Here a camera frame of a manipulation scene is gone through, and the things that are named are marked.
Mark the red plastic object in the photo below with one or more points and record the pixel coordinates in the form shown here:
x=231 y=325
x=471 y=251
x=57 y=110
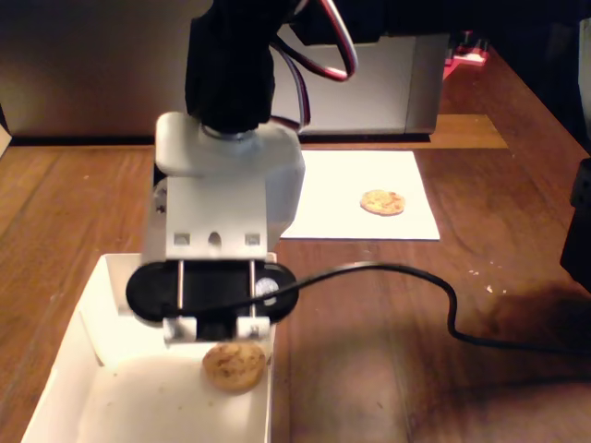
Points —
x=471 y=57

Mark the white cardboard box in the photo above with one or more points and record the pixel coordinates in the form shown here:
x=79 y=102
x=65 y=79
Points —
x=138 y=406

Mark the round mini cookie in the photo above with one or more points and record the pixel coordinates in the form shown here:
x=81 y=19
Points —
x=233 y=369
x=382 y=203

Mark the grey metal case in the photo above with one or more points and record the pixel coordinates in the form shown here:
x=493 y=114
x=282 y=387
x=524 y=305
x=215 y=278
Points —
x=92 y=69

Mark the small white card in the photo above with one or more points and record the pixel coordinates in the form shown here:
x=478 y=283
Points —
x=3 y=138

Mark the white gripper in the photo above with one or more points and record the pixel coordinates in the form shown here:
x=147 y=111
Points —
x=217 y=203

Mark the white paper sheet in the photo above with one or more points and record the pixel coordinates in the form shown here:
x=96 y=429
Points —
x=346 y=221

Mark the black stand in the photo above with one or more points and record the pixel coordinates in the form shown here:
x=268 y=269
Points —
x=579 y=221

